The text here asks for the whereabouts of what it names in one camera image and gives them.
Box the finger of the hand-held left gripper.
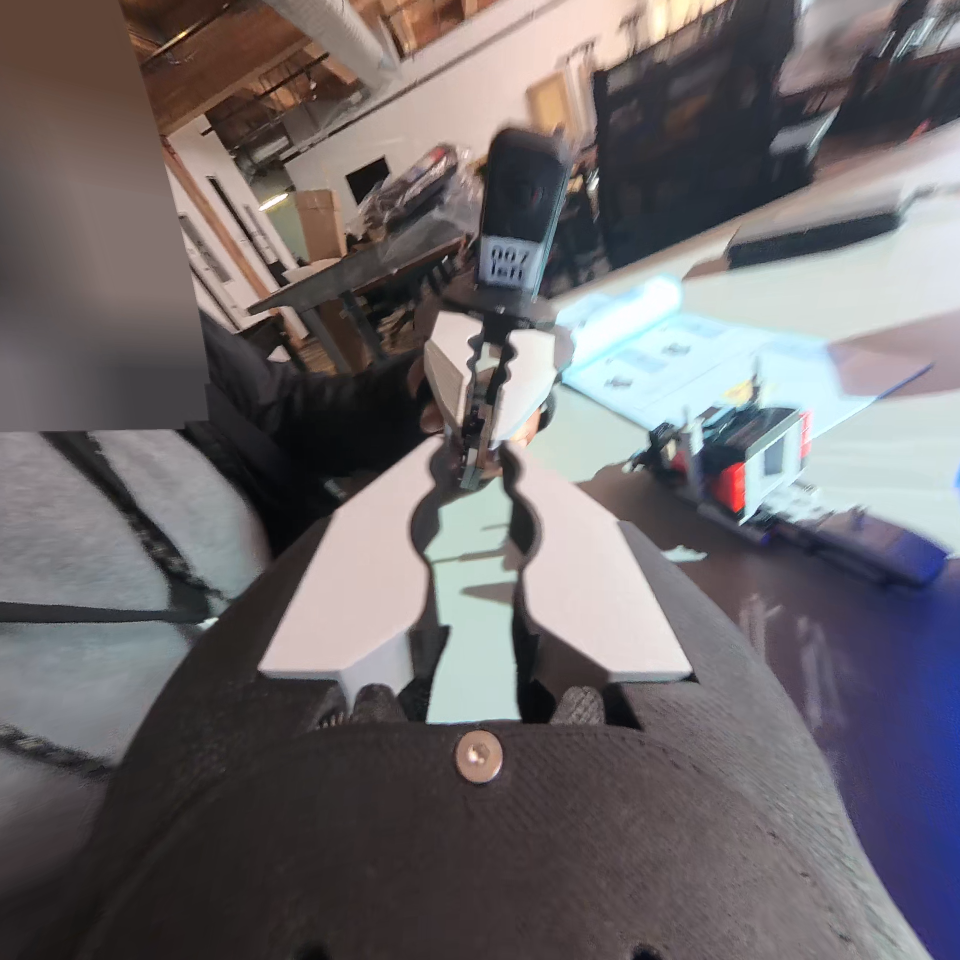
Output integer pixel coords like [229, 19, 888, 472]
[491, 328, 558, 453]
[422, 309, 489, 445]

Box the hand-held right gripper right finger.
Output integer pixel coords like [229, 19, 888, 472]
[501, 442, 693, 685]

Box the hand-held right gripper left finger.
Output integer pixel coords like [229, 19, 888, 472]
[257, 437, 451, 702]

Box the black studded brick plate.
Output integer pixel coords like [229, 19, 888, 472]
[456, 397, 505, 494]

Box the toy brick truck model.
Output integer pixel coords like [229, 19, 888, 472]
[630, 358, 954, 591]

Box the person's left forearm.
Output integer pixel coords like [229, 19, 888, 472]
[201, 309, 436, 481]

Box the person's left hand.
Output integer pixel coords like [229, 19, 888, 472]
[408, 358, 560, 453]

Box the black plastic-wrapped item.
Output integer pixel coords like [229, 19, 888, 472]
[369, 141, 483, 228]

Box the wooden framed panel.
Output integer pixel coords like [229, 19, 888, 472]
[526, 69, 570, 134]

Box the grey side table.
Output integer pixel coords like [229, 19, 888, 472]
[246, 234, 468, 376]

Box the light blue instruction booklet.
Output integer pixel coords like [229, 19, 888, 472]
[553, 272, 936, 438]

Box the black jacket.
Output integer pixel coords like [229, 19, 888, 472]
[182, 418, 348, 558]

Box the black office chair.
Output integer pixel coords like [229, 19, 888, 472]
[591, 0, 820, 269]

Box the brown cardboard box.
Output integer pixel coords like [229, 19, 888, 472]
[294, 189, 348, 261]

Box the black rectangular box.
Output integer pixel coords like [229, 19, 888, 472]
[726, 186, 914, 273]

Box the grey hoodie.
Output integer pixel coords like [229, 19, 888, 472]
[0, 429, 273, 960]

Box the black wall monitor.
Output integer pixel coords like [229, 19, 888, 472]
[345, 155, 391, 206]

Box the black white drawstring cord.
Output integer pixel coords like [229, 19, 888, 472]
[0, 722, 115, 783]
[45, 431, 220, 625]

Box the silver ventilation duct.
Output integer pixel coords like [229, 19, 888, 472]
[266, 0, 404, 85]

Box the black strap with buckle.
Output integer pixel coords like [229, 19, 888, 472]
[0, 600, 213, 628]

